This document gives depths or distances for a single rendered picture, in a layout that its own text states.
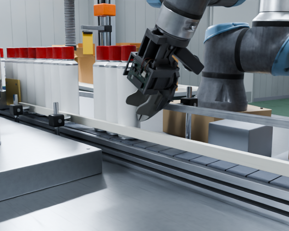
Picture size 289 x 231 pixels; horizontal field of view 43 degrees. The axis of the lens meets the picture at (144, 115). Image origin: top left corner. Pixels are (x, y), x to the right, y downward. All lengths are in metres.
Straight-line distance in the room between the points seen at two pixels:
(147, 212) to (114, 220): 0.06
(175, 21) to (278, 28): 0.34
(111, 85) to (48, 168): 0.26
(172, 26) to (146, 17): 5.73
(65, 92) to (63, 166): 0.34
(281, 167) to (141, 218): 0.21
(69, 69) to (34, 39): 4.58
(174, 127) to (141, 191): 0.45
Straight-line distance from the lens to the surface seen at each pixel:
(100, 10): 0.99
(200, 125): 0.98
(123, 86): 0.78
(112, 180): 0.71
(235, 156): 0.60
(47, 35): 5.61
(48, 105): 1.09
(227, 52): 0.98
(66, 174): 0.70
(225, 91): 0.99
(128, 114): 0.79
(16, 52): 1.27
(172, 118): 1.07
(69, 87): 0.98
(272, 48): 0.93
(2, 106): 1.30
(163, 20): 0.66
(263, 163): 0.57
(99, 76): 0.87
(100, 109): 0.88
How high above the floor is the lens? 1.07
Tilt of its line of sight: 10 degrees down
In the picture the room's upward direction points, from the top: straight up
